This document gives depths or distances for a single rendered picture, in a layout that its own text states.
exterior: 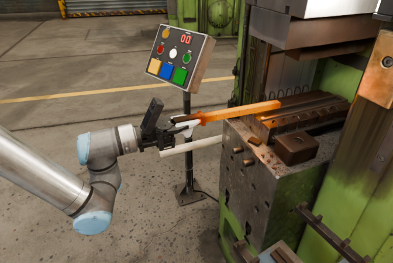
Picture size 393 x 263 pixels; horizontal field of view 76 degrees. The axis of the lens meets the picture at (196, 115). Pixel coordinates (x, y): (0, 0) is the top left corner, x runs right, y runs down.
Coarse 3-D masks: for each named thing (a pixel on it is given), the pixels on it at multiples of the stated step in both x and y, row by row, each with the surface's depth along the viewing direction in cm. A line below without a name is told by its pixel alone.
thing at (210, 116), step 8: (256, 104) 91; (264, 104) 91; (272, 104) 92; (280, 104) 93; (200, 112) 84; (208, 112) 86; (216, 112) 86; (224, 112) 86; (232, 112) 86; (240, 112) 88; (248, 112) 89; (256, 112) 90; (176, 120) 80; (184, 120) 80; (208, 120) 84
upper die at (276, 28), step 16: (256, 16) 83; (272, 16) 76; (288, 16) 69; (336, 16) 74; (352, 16) 77; (368, 16) 79; (256, 32) 85; (272, 32) 77; (288, 32) 71; (304, 32) 73; (320, 32) 75; (336, 32) 77; (352, 32) 80; (368, 32) 82; (288, 48) 74
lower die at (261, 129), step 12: (288, 96) 111; (300, 96) 111; (312, 96) 109; (324, 96) 109; (312, 108) 99; (348, 108) 100; (252, 120) 98; (264, 120) 92; (300, 120) 92; (312, 120) 95; (324, 120) 97; (264, 132) 92
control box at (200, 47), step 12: (156, 36) 137; (168, 36) 131; (180, 36) 126; (192, 36) 121; (204, 36) 117; (156, 48) 136; (168, 48) 130; (180, 48) 125; (192, 48) 120; (204, 48) 118; (168, 60) 129; (180, 60) 124; (192, 60) 120; (204, 60) 121; (144, 72) 140; (192, 72) 119; (204, 72) 124; (192, 84) 121
